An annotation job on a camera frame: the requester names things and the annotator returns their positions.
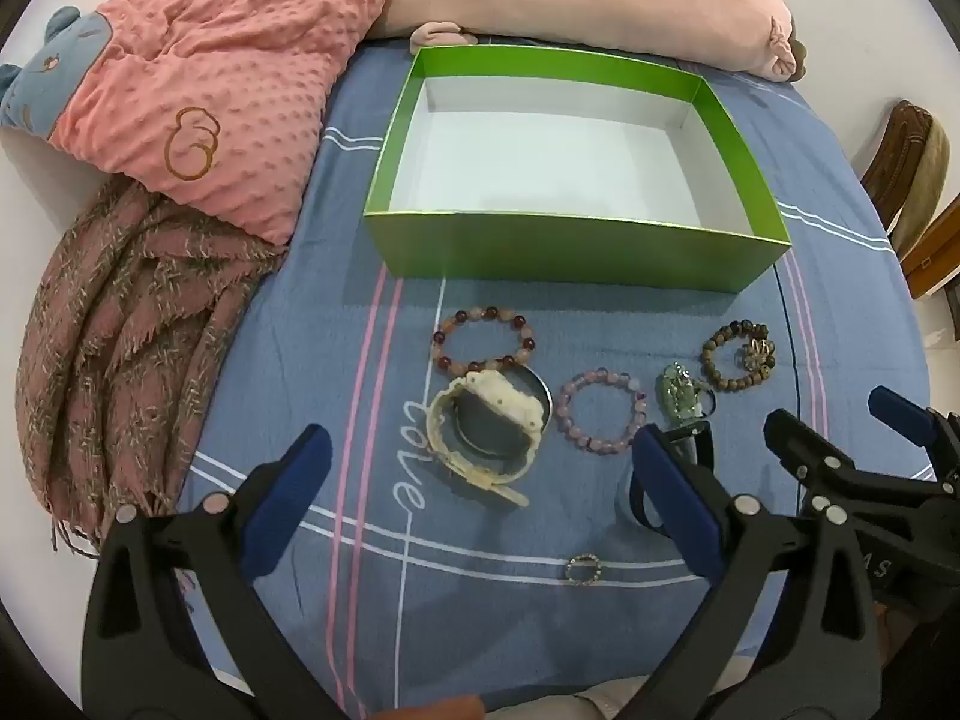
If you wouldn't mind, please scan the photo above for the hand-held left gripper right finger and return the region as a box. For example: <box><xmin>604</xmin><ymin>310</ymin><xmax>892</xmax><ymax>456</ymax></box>
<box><xmin>592</xmin><ymin>422</ymin><xmax>882</xmax><ymax>720</ymax></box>

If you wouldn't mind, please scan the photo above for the green jade pendant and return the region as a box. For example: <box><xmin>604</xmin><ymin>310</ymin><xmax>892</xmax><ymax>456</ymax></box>
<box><xmin>656</xmin><ymin>362</ymin><xmax>711</xmax><ymax>421</ymax></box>

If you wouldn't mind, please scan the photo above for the olive cloth on chair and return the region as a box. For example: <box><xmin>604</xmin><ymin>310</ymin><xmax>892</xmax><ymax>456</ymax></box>
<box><xmin>892</xmin><ymin>116</ymin><xmax>952</xmax><ymax>260</ymax></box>

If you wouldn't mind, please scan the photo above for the pink dotted animal pillow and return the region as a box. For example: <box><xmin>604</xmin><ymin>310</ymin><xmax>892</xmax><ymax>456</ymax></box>
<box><xmin>0</xmin><ymin>0</ymin><xmax>428</xmax><ymax>247</ymax></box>

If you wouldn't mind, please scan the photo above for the brown wooden bead bracelet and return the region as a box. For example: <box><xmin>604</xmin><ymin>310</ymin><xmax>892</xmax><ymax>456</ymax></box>
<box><xmin>700</xmin><ymin>321</ymin><xmax>775</xmax><ymax>394</ymax></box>

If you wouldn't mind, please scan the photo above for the blue striped bed sheet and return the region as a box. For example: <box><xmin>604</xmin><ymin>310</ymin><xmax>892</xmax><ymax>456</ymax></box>
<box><xmin>176</xmin><ymin>37</ymin><xmax>931</xmax><ymax>720</ymax></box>

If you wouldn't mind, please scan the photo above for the green cardboard box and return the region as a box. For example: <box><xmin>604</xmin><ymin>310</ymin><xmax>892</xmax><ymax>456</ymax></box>
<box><xmin>364</xmin><ymin>45</ymin><xmax>794</xmax><ymax>293</ymax></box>

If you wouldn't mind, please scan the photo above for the black wrist watch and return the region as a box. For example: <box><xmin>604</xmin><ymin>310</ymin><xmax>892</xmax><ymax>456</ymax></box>
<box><xmin>625</xmin><ymin>420</ymin><xmax>717</xmax><ymax>533</ymax></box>

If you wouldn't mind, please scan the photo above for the wooden chair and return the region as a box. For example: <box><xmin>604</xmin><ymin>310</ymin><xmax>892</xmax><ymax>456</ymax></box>
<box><xmin>861</xmin><ymin>100</ymin><xmax>935</xmax><ymax>233</ymax></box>

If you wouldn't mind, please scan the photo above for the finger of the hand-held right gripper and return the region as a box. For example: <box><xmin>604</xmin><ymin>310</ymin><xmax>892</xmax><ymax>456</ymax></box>
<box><xmin>868</xmin><ymin>386</ymin><xmax>960</xmax><ymax>478</ymax></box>
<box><xmin>763</xmin><ymin>409</ymin><xmax>865</xmax><ymax>496</ymax></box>

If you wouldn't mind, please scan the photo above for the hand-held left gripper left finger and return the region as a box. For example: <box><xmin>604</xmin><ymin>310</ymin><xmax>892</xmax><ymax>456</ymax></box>
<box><xmin>81</xmin><ymin>424</ymin><xmax>376</xmax><ymax>720</ymax></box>

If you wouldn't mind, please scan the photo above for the cream wrist watch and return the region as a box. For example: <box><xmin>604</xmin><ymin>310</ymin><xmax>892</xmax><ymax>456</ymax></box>
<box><xmin>426</xmin><ymin>367</ymin><xmax>547</xmax><ymax>509</ymax></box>

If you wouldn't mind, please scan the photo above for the brown woven blanket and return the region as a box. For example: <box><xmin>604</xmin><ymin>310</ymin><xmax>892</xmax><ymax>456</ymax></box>
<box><xmin>16</xmin><ymin>178</ymin><xmax>290</xmax><ymax>556</ymax></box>

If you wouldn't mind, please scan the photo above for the silver bangle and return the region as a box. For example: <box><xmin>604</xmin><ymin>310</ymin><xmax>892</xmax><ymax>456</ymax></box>
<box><xmin>450</xmin><ymin>364</ymin><xmax>554</xmax><ymax>466</ymax></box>

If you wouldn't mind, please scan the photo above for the pale pink bead bracelet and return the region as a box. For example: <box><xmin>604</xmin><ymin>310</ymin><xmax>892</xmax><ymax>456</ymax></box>
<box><xmin>559</xmin><ymin>369</ymin><xmax>650</xmax><ymax>455</ymax></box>

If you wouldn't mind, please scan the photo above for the red and pink bead bracelet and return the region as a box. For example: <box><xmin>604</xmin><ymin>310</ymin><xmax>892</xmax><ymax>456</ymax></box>
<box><xmin>431</xmin><ymin>304</ymin><xmax>539</xmax><ymax>374</ymax></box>

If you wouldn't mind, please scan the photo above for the wooden door frame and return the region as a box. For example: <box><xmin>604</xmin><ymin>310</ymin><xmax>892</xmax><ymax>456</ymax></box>
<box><xmin>900</xmin><ymin>195</ymin><xmax>960</xmax><ymax>301</ymax></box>

